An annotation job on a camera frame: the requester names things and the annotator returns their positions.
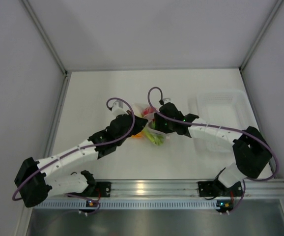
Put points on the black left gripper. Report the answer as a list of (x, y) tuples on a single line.
[(139, 123)]

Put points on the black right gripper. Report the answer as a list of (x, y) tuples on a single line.
[(159, 123)]

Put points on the clear polka dot zip bag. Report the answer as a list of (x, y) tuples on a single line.
[(138, 108)]

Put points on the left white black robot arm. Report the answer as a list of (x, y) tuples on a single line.
[(37, 180)]

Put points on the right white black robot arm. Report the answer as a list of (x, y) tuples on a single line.
[(251, 152)]

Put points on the pale green toy celery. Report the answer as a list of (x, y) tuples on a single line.
[(156, 137)]

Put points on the orange toy pepper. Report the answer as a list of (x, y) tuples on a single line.
[(139, 135)]

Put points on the red toy pepper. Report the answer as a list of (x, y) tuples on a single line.
[(148, 111)]

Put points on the white plastic basket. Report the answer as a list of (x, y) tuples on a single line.
[(228, 107)]

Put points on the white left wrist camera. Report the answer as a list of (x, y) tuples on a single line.
[(118, 109)]

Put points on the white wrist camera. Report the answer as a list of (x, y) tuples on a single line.
[(165, 101), (118, 109)]

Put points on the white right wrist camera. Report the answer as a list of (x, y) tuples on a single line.
[(165, 101)]

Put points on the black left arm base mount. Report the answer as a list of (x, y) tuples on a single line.
[(99, 189)]

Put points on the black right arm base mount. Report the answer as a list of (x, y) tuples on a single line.
[(210, 189)]

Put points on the slotted white cable duct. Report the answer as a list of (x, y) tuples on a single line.
[(70, 203)]

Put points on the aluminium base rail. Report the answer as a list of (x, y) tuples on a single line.
[(188, 188)]

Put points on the aluminium frame post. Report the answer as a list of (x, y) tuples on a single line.
[(43, 34)]

